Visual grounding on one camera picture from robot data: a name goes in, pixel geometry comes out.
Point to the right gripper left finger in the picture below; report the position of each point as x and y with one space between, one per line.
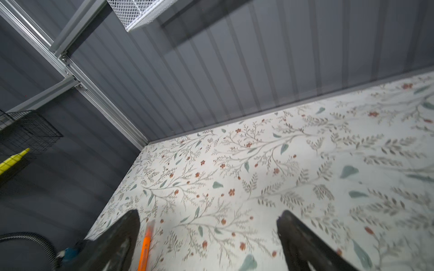
112 250

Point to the yellow highlighter pen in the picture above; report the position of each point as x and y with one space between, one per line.
7 164

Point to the floral patterned table mat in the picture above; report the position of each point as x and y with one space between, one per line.
356 169

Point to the black wire basket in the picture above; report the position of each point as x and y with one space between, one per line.
21 130

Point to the orange marker pen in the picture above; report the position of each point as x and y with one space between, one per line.
143 261

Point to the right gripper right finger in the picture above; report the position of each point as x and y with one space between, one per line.
304 250

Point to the white wire mesh basket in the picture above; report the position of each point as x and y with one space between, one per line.
134 14

